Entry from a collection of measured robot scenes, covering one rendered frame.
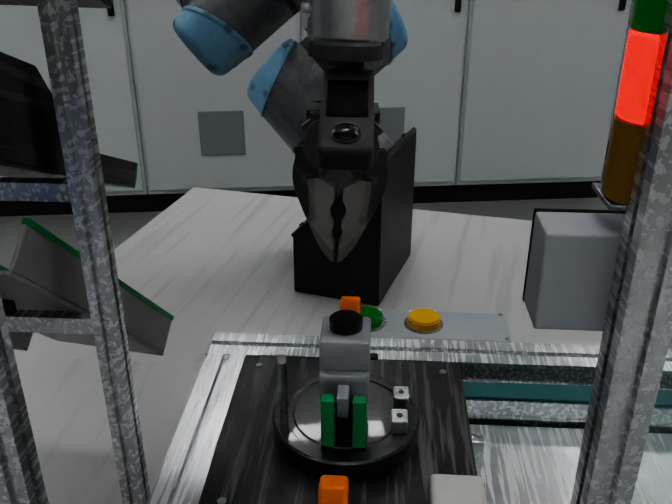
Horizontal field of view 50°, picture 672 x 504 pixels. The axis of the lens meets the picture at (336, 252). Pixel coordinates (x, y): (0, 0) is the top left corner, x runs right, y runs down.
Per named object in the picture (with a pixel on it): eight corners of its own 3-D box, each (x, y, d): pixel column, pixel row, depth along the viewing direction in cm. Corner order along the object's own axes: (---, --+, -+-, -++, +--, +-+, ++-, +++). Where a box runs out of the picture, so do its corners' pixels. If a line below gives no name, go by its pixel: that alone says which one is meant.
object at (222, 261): (195, 198, 162) (193, 186, 160) (615, 242, 141) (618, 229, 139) (-20, 374, 101) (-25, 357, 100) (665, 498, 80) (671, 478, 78)
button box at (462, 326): (340, 346, 95) (340, 305, 92) (500, 352, 93) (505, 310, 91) (336, 377, 88) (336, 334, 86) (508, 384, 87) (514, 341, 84)
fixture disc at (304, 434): (283, 382, 76) (282, 367, 75) (416, 387, 75) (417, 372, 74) (262, 477, 63) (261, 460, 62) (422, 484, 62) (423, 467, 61)
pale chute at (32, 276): (55, 340, 80) (66, 302, 81) (164, 356, 77) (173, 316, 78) (-142, 257, 54) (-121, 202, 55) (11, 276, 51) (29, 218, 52)
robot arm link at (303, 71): (293, 152, 122) (241, 90, 120) (354, 100, 121) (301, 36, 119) (288, 152, 110) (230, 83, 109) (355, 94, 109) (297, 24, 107)
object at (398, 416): (390, 420, 67) (391, 407, 66) (406, 421, 67) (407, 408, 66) (390, 434, 65) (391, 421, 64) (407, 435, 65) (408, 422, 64)
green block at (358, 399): (352, 439, 65) (353, 394, 62) (366, 439, 65) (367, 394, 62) (352, 448, 64) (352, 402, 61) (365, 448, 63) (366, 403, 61)
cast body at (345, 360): (324, 361, 70) (324, 298, 67) (370, 363, 69) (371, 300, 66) (316, 416, 62) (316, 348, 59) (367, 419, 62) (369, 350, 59)
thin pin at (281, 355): (280, 427, 66) (277, 350, 62) (289, 427, 66) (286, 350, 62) (279, 433, 65) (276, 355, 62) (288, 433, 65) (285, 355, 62)
